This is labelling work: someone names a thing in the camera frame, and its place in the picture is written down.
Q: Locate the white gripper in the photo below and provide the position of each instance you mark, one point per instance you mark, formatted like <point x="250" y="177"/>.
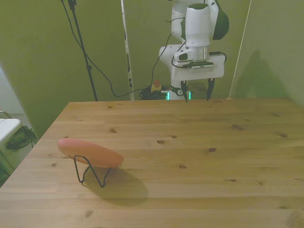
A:
<point x="199" y="72"/>

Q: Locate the pink round plate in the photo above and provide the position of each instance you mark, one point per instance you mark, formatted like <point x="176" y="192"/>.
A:
<point x="95" y="152"/>

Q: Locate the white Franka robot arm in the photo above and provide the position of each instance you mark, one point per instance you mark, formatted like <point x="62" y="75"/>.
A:
<point x="197" y="23"/>

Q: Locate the brown wooden box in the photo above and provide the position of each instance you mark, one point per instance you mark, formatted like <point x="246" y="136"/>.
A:
<point x="199" y="91"/>

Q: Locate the yellow emergency stop button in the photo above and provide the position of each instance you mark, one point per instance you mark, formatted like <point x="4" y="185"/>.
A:
<point x="156" y="88"/>

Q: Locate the white vertical strip pole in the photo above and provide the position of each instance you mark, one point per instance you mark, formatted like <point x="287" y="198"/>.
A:
<point x="128" y="52"/>

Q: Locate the black tripod stand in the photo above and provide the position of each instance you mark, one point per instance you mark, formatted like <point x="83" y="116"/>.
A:
<point x="89" y="67"/>

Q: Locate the dark green bag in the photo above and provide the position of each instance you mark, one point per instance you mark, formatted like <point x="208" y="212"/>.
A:
<point x="19" y="140"/>

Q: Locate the white side table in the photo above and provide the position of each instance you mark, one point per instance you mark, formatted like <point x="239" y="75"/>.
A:
<point x="7" y="128"/>

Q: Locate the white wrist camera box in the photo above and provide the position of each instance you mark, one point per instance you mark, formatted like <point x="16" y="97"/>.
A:
<point x="182" y="56"/>

